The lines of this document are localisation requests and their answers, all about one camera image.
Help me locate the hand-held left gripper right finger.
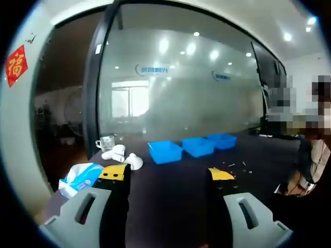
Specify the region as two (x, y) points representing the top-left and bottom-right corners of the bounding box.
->
(206, 167), (293, 248)

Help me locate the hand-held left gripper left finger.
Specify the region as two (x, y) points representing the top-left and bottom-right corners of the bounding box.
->
(38, 163), (131, 248)

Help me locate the blue plastic bin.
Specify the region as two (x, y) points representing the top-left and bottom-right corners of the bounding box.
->
(147, 141), (183, 165)
(206, 133), (238, 151)
(180, 136), (217, 158)

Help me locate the blue white tissue pack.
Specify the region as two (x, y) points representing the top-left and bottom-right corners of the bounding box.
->
(58, 162), (106, 199)

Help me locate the dark grey tablecloth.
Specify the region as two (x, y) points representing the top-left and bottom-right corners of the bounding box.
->
(42, 131), (303, 248)

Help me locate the clear glass mug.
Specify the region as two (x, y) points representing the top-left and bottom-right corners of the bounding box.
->
(95, 135), (116, 153)

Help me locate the blue logo glass sticker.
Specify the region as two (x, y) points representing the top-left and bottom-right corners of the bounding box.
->
(136, 63), (170, 77)
(211, 69), (233, 81)

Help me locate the black monitor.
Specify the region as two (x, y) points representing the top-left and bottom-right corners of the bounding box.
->
(251, 41), (287, 84)

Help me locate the red diamond paper decoration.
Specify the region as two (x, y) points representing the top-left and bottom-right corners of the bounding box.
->
(5, 45), (28, 88)

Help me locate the black door frame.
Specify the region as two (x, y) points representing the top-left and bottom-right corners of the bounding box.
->
(82, 0), (122, 161)

